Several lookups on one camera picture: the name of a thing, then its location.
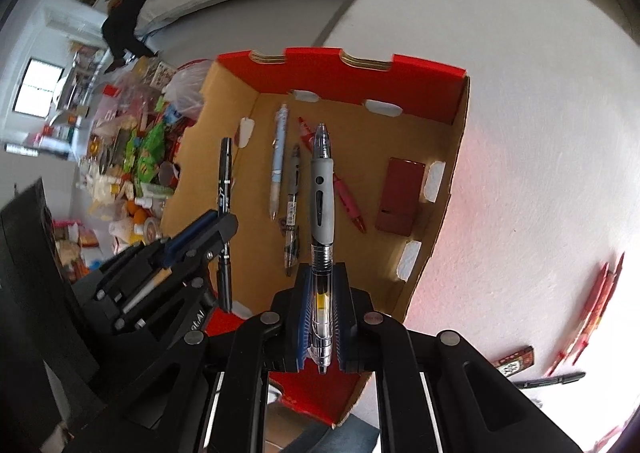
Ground grey grip clear pen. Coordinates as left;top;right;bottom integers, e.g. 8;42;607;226
307;122;335;375

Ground red cardboard box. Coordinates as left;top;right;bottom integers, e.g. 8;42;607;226
160;48;471;429

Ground red gel pen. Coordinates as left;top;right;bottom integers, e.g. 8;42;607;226
572;252;626;366
544;262;612;378
298;116;368;234

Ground person's jeans leg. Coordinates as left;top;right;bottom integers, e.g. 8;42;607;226
265;418;381;453

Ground light blue pen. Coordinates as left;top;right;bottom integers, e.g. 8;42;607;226
269;104;291;220

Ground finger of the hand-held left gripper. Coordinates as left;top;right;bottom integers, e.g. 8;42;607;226
95;212;239;302
112;260;211;334

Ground grey felt table cover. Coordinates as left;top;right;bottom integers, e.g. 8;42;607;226
320;0;640;453

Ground white plastic bag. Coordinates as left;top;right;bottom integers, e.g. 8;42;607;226
164;60;213;120

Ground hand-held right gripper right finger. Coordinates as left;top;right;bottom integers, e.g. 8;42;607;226
334;263;583;453

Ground pile of household clutter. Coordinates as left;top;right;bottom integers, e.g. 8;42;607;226
50;58;211;259

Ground dark brown lighter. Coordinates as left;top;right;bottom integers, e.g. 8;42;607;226
492;345;535;377

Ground thin grey pen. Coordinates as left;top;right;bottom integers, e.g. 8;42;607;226
282;144;301;277

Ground black marker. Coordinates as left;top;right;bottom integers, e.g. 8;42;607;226
512;371;586;389
217;137;235;314

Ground window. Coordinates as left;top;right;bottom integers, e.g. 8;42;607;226
12;58;67;116

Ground dark clothes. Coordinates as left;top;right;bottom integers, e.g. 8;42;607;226
101;0;201;74

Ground red case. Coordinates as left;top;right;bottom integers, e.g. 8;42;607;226
375;158;426;237

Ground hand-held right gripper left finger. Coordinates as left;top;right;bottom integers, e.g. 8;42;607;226
65;263;314;453

